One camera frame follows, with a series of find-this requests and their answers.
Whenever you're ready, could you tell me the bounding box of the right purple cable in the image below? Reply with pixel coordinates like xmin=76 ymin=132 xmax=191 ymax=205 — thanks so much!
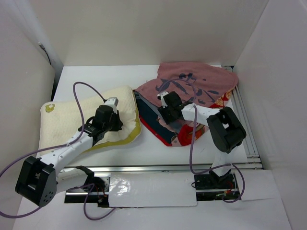
xmin=155 ymin=79 xmax=246 ymax=203

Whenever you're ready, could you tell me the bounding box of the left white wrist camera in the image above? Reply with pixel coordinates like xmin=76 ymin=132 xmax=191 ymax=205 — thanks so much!
xmin=104 ymin=97 xmax=118 ymax=110

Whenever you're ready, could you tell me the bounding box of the cream yellow pillow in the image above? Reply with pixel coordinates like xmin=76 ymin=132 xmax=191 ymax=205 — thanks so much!
xmin=39 ymin=86 xmax=142 ymax=151

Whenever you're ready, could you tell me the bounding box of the white cover plate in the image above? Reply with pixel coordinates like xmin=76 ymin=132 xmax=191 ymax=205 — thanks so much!
xmin=108 ymin=172 xmax=197 ymax=207

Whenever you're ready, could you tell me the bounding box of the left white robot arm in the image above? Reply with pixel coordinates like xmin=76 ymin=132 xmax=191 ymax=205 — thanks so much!
xmin=15 ymin=105 xmax=123 ymax=207

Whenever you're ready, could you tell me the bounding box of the pink red patterned pillowcase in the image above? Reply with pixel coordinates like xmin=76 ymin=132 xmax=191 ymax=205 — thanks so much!
xmin=134 ymin=62 xmax=238 ymax=147

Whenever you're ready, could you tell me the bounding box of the wall cable with plug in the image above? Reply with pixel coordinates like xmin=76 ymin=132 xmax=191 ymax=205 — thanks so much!
xmin=37 ymin=42 xmax=52 ymax=65

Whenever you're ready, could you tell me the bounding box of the purple cable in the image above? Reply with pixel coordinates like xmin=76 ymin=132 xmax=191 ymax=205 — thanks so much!
xmin=155 ymin=79 xmax=246 ymax=203
xmin=0 ymin=81 xmax=113 ymax=220

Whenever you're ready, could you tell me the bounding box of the aluminium side rail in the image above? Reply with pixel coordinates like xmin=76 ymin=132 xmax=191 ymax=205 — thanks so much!
xmin=222 ymin=65 xmax=264 ymax=171

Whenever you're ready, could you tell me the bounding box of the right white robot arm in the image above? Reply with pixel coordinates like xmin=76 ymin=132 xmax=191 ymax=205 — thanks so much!
xmin=157 ymin=92 xmax=247 ymax=188

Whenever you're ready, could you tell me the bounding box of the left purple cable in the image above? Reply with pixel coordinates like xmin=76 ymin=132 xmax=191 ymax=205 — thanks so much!
xmin=0 ymin=81 xmax=113 ymax=220

